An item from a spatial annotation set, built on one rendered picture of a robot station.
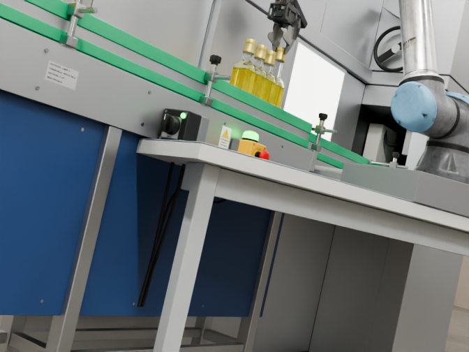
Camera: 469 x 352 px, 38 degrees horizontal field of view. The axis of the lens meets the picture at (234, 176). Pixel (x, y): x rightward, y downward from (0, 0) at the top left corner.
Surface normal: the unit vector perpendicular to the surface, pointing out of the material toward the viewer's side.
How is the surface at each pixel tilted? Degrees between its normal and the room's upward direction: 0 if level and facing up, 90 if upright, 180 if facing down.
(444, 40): 90
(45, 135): 90
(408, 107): 99
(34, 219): 90
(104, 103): 90
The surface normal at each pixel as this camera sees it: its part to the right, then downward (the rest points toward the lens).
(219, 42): 0.80, 0.15
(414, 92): -0.76, -0.04
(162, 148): -0.83, -0.22
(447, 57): -0.57, -0.17
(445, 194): 0.52, 0.07
